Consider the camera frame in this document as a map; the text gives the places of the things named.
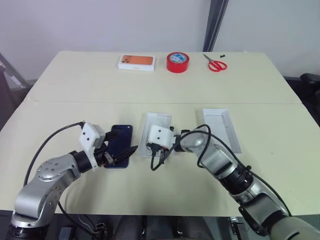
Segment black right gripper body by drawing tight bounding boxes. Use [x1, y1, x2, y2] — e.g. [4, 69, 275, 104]
[147, 141, 173, 158]

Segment small grey box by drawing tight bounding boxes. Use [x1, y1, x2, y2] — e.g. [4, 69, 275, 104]
[59, 226, 73, 240]

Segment red handled scissors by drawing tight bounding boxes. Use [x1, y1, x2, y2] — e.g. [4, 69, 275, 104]
[202, 53, 229, 73]

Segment red tape roll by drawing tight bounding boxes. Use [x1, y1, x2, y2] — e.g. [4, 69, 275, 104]
[166, 51, 190, 74]

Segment dark grey pillar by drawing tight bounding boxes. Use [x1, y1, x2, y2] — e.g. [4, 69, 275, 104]
[201, 0, 230, 53]

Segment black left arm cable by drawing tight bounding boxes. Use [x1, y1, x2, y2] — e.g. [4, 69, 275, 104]
[23, 121, 84, 216]

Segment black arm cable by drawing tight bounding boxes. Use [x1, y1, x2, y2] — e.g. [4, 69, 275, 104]
[149, 124, 292, 217]
[23, 121, 84, 216]

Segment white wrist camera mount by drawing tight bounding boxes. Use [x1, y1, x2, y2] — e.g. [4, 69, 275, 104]
[79, 122, 106, 174]
[145, 125, 176, 150]

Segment silver metal table bracket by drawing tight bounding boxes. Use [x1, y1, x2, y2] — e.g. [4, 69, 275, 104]
[229, 215, 239, 236]

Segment white phone box base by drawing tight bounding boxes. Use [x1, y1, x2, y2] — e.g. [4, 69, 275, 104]
[138, 112, 174, 159]

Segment dark blue smartphone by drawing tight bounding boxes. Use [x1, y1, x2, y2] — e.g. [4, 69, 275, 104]
[103, 124, 134, 170]

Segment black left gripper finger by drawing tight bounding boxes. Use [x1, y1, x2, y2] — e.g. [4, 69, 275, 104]
[105, 128, 128, 146]
[109, 145, 139, 166]

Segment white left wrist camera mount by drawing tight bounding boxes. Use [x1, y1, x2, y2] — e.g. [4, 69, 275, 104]
[79, 122, 106, 174]

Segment white phone box lid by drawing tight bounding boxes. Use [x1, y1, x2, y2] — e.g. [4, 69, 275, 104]
[202, 108, 243, 154]

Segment white box with orange phone print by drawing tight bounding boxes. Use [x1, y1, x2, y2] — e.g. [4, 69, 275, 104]
[116, 53, 157, 73]

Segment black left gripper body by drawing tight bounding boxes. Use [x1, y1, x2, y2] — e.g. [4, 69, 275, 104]
[93, 132, 114, 168]

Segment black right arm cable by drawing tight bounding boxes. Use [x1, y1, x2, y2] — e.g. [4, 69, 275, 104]
[149, 124, 292, 217]

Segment black office chair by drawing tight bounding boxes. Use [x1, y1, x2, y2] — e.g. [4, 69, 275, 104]
[299, 72, 320, 112]

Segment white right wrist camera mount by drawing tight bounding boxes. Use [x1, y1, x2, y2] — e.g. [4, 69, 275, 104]
[145, 125, 176, 150]

